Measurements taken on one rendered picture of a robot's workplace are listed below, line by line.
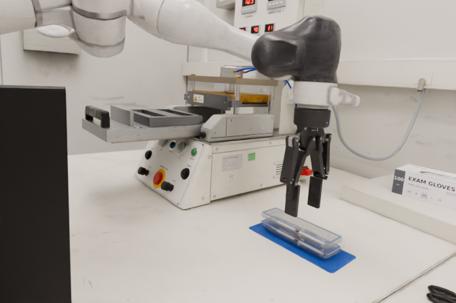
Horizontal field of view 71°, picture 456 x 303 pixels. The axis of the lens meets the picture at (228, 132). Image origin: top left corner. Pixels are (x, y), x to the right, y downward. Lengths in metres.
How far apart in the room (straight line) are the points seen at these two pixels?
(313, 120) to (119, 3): 0.47
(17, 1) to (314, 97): 0.60
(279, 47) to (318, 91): 0.12
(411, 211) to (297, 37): 0.56
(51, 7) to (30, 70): 1.53
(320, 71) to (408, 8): 0.74
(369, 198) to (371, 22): 0.71
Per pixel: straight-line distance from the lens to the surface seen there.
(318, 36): 0.66
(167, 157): 1.01
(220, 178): 0.92
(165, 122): 0.87
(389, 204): 1.01
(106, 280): 0.64
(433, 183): 1.06
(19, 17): 0.77
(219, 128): 0.89
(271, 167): 1.05
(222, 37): 0.79
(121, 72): 2.39
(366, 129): 1.39
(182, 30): 0.73
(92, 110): 0.90
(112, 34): 0.76
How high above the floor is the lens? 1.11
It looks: 10 degrees down
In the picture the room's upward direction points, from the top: 3 degrees clockwise
